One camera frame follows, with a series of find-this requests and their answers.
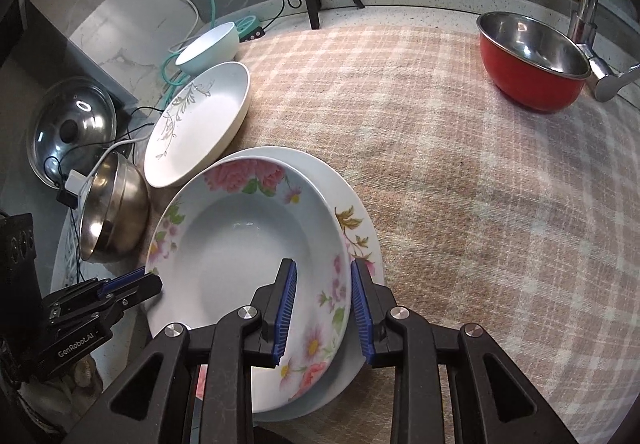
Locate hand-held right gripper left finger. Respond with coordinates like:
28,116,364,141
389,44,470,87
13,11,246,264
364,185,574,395
60,258,298,444

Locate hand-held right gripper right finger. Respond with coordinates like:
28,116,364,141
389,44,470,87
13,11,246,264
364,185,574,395
350,259,581,444

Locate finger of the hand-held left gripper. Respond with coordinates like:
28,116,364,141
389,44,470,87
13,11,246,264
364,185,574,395
96,268,151,299
112,274,164,311

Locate deep white plate pink flowers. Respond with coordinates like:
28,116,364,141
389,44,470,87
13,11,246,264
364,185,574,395
145,158,353,415

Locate white plate red flower print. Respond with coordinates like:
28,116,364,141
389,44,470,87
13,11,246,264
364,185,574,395
140,146,386,422

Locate white plate grey leaf print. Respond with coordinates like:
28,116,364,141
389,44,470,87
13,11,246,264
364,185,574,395
143,61,251,189

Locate light blue bowl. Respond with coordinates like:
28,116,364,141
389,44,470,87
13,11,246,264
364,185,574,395
175,22,240,75

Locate red steel bowl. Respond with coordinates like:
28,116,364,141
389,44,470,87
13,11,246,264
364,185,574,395
476,11,593,113

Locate white charger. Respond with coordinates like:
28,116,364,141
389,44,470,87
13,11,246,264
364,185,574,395
64,169,89,197

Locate plaid cloth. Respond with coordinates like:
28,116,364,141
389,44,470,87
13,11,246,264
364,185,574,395
145,9,640,444

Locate glass pot lid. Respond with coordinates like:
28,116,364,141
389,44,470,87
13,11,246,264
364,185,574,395
27,78,117,189

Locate white charger cable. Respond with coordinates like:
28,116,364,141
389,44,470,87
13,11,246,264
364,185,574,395
82,131,153,180

